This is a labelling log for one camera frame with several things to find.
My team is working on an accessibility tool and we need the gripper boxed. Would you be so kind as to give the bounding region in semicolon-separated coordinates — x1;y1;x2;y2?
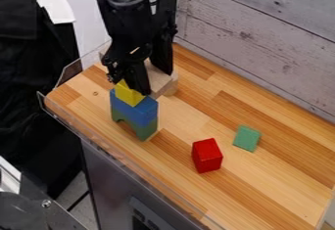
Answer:
100;41;155;97

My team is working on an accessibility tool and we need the yellow block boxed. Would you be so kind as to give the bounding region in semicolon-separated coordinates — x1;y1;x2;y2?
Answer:
114;78;148;108

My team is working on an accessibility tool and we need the tan wooden block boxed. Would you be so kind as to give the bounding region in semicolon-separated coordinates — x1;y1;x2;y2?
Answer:
142;57;180;100

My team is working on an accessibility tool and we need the blue block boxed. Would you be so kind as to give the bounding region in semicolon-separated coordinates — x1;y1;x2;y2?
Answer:
108;88;160;126

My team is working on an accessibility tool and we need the green arch block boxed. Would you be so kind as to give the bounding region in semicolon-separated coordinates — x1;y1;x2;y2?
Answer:
110;107;160;142

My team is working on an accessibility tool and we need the red block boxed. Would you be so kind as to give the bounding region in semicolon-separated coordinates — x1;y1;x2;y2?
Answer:
191;137;225;174

